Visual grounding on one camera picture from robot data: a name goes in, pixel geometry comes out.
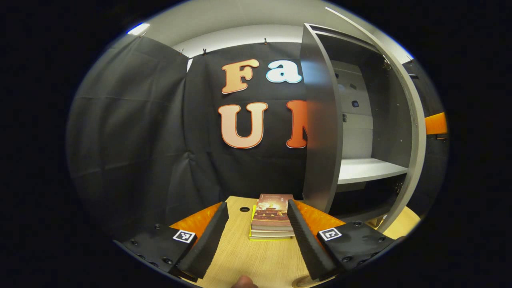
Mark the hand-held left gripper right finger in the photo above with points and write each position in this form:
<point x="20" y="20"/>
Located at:
<point x="308" y="248"/>

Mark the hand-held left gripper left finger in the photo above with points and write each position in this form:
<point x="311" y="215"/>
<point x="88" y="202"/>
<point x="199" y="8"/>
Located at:
<point x="208" y="244"/>

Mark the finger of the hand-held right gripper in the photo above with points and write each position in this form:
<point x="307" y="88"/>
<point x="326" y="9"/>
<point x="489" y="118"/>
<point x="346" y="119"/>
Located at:
<point x="435" y="124"/>

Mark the light grey cabinet door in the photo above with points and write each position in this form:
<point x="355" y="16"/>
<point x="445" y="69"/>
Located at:
<point x="418" y="132"/>

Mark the round brown coaster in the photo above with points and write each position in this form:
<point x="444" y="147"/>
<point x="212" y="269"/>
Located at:
<point x="302" y="283"/>

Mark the grey cabinet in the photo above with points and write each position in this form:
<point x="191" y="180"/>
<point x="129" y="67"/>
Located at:
<point x="320" y="140"/>

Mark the white cabinet shelf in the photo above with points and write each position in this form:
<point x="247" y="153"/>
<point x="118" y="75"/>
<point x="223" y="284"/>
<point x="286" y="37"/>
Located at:
<point x="368" y="170"/>

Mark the grey paperback book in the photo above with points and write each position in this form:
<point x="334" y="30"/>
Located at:
<point x="268" y="233"/>

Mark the yellow book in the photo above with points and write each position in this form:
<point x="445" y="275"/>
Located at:
<point x="252" y="228"/>

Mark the black backdrop cloth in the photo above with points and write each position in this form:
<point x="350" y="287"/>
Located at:
<point x="132" y="132"/>

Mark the ceiling light panel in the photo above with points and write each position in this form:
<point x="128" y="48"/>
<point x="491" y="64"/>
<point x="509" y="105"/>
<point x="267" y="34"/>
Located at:
<point x="138" y="28"/>

